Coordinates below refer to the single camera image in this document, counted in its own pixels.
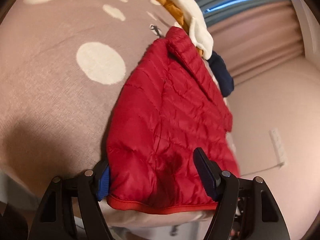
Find white plush goose toy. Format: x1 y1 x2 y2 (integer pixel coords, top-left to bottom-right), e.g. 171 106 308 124
156 0 214 60

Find white wall power strip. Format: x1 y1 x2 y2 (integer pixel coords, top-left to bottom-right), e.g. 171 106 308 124
269 128 288 167

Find folded navy garment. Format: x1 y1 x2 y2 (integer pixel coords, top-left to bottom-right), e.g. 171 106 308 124
207 51 234 98

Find pink curtain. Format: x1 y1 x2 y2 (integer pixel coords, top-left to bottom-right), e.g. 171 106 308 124
207 0 304 84

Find polka dot brown bedspread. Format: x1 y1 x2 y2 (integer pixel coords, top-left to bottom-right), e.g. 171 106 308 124
0 0 241 230

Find red puffer jacket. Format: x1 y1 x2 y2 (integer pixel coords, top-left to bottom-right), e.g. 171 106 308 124
106 27 239 215

